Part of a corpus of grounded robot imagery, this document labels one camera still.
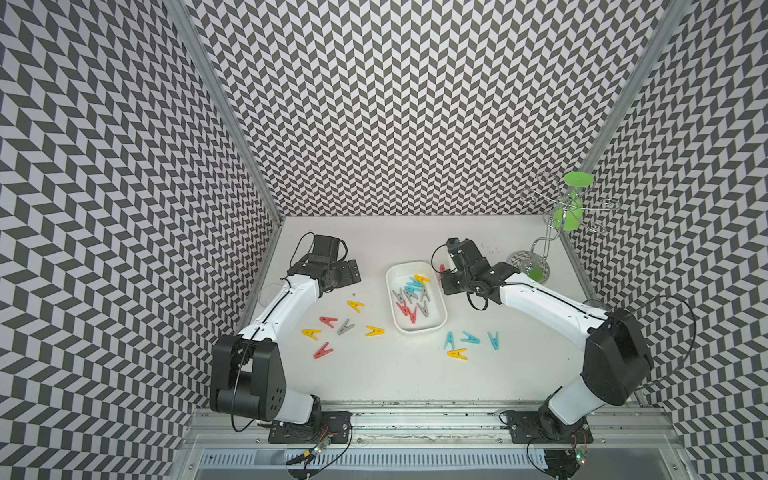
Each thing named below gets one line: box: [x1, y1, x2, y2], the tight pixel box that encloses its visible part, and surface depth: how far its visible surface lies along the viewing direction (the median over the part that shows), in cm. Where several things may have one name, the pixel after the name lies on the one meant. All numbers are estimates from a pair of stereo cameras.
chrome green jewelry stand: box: [508, 172, 620, 284], surface depth 95 cm
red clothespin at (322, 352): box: [313, 342, 334, 359], surface depth 86 cm
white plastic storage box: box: [386, 261, 448, 333], surface depth 97 cm
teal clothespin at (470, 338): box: [460, 331, 481, 345], surface depth 89 cm
